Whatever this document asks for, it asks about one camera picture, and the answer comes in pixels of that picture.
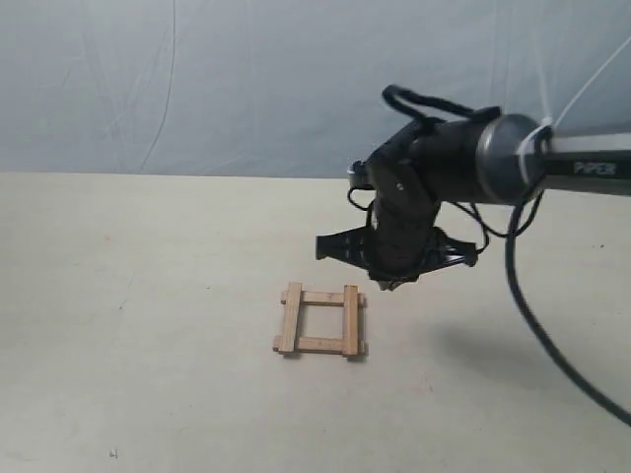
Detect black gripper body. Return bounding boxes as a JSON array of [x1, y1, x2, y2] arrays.
[[367, 122, 439, 291]]

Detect wooden crossbar block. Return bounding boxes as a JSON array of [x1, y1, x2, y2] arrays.
[[342, 285, 359, 357]]

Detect wooden block with hole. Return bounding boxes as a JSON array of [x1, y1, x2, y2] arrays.
[[295, 337, 368, 357]]

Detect wooden stick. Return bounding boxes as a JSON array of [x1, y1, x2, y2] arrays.
[[275, 282, 303, 356]]

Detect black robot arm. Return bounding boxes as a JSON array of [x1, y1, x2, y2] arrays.
[[315, 114, 630, 291]]

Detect white zip tie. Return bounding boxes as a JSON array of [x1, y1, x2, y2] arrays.
[[512, 48, 623, 186]]

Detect grey fabric backdrop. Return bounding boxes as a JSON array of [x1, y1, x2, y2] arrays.
[[1, 1, 630, 177]]

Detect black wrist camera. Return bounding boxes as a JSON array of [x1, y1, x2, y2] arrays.
[[347, 160, 375, 191]]

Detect black cable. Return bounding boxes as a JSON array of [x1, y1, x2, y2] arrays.
[[347, 84, 631, 428]]

